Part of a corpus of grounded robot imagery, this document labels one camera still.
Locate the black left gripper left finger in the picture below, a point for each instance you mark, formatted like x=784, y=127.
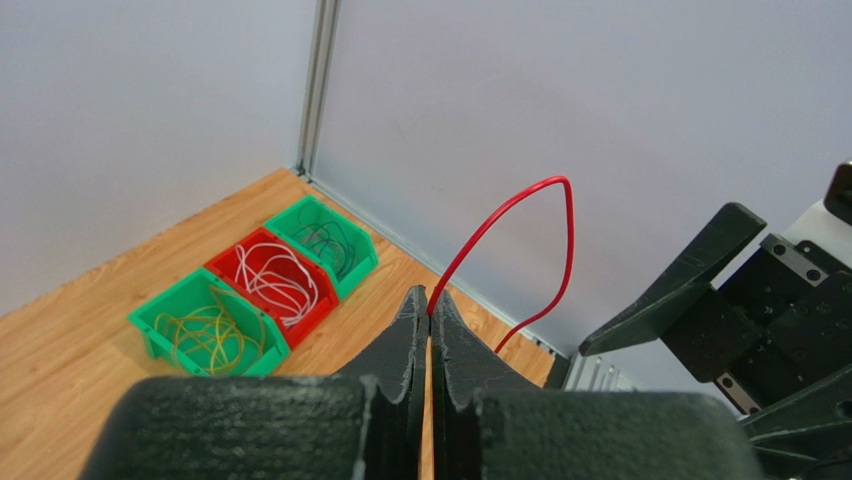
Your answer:
x=362, y=422

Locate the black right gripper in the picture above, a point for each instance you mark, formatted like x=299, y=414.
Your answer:
x=779, y=324

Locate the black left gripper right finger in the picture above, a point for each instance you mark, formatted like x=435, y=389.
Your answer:
x=490, y=422

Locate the red storage bin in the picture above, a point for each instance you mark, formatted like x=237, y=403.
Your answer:
x=291, y=289

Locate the green storage bin right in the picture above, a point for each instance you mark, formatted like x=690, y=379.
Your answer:
x=342, y=248

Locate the green storage bin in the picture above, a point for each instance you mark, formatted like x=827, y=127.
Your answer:
x=203, y=327
x=342, y=248

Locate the green storage bin left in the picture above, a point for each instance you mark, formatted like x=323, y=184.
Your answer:
x=203, y=327

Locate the aluminium frame post right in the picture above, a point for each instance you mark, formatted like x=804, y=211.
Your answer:
x=319, y=68

